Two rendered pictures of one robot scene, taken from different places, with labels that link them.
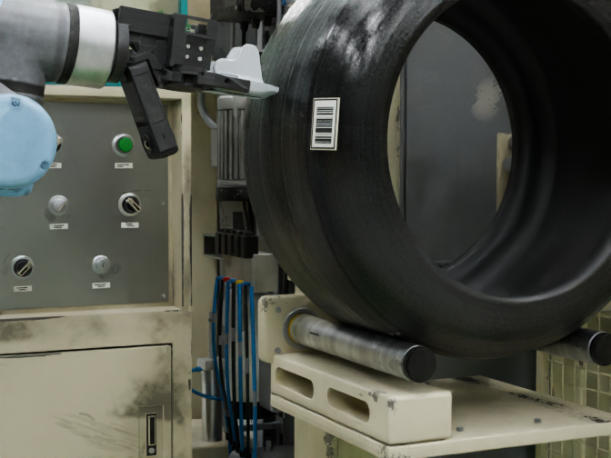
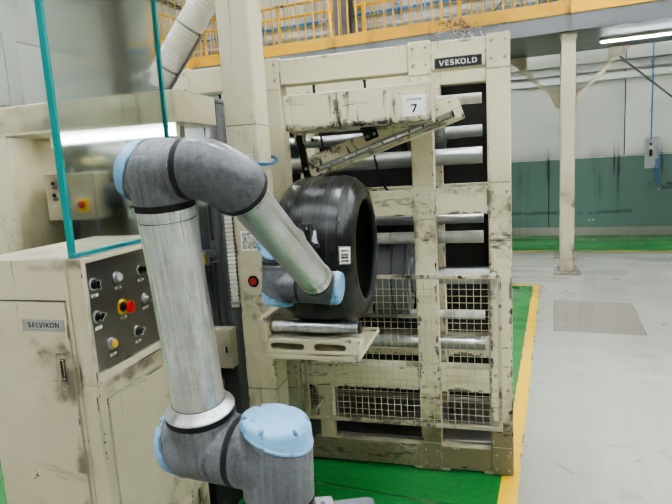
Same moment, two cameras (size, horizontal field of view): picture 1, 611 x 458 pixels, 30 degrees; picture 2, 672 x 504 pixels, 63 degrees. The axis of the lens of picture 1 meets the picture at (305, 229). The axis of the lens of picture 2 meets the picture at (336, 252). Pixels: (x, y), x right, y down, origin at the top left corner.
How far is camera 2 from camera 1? 1.42 m
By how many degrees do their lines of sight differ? 49
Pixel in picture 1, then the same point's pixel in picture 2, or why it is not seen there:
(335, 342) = (309, 327)
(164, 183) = not seen: hidden behind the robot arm
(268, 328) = (267, 328)
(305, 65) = (329, 234)
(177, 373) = not seen: hidden behind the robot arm
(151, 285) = not seen: hidden behind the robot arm
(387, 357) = (347, 328)
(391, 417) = (359, 347)
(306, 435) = (258, 366)
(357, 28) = (345, 220)
